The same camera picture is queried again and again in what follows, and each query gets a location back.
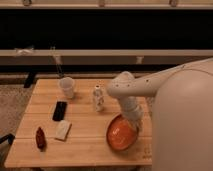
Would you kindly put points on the white rectangular sponge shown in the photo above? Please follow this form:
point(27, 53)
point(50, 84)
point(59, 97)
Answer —
point(62, 130)

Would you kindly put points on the white patterned small bottle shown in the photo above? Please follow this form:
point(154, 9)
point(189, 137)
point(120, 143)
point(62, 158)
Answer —
point(98, 99)

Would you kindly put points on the clear plastic cup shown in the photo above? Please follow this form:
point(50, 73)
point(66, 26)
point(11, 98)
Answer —
point(67, 84)

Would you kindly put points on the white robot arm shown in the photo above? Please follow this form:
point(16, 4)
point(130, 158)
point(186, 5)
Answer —
point(182, 118)

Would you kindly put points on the black clamp at left edge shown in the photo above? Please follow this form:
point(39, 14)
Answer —
point(9, 138)

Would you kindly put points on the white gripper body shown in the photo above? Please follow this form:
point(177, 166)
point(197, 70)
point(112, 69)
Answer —
point(133, 113)

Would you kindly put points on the orange ceramic bowl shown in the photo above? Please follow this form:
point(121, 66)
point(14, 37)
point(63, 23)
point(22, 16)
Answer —
point(121, 134)

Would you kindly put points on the dark red chili pepper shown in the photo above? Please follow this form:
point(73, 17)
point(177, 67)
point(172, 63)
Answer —
point(40, 139)

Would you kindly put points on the black rectangular box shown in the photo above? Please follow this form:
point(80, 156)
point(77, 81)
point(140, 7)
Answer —
point(59, 111)

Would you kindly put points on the wooden table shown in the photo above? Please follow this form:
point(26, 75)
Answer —
point(86, 142)

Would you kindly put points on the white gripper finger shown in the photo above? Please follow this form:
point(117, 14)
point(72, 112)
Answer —
point(139, 124)

